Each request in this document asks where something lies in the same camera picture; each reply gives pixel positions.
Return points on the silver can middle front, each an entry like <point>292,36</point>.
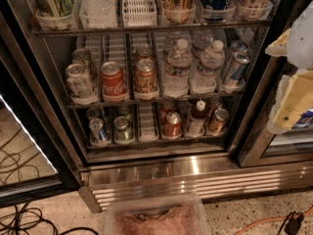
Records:
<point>79,81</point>

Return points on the silver can middle rear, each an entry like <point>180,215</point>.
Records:
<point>83,56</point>

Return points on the copper can bottom front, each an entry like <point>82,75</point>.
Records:
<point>218,121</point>

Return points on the green soda can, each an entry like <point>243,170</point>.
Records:
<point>122,129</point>
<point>125,111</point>

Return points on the blue silver slim can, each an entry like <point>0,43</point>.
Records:
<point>237,67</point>
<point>236,46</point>

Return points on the water bottle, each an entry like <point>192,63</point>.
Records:
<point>211,61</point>
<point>201,40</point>
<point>170,42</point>
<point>177,68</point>

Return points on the red can bottom front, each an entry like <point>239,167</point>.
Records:
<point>172,125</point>

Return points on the copper can bottom rear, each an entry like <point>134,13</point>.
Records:
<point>213,104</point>

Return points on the red can bottom rear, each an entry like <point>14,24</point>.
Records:
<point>165,108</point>

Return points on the white empty glide tray top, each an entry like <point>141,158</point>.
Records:
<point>136,13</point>

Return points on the blue pepsi can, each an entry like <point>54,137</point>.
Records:
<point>304,119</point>

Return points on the water bottle front left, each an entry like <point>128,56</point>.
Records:
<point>177,68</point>

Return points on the blue silver slim can rear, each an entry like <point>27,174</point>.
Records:
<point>236,46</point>

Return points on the clear bottle top shelf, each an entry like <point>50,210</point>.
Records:
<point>97,14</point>

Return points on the clear plastic bin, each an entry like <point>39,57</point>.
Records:
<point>181,214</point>

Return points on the water bottle rear left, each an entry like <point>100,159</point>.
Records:
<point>170,42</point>

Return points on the water bottle front right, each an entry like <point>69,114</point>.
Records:
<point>211,61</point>

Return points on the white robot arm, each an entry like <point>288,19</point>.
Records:
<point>300,43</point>

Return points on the steel fridge bottom grille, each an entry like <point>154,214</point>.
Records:
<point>205,176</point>

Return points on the green soda can rear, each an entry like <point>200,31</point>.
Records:
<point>125,111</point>

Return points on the orange can middle front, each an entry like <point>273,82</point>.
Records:
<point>145,77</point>

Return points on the orange can middle rear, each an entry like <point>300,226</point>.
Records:
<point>144,53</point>

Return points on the water bottle rear right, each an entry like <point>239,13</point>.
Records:
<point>201,40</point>

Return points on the copper can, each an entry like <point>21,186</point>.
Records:
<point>213,104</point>
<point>218,121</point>

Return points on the black plug box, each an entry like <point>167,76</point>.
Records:
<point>294,223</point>

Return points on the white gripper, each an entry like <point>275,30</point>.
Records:
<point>302,46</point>

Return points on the white empty glide tray bottom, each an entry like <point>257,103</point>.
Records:
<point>147,123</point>

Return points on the open glass fridge door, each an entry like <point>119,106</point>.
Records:
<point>33,159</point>

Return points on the blue silver slim can front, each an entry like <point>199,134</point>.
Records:
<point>237,67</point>

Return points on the right glass fridge door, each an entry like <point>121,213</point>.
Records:
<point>260,146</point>

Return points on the orange can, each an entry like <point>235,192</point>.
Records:
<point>144,53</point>
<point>145,77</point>

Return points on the white empty glide tray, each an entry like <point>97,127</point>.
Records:
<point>147,123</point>
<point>136,13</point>

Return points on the green soda can front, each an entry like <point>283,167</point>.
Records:
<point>122,129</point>

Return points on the red coca-cola can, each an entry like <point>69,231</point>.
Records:
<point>112,77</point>

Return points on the brown juice bottle white cap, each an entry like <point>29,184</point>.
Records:
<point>196,119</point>

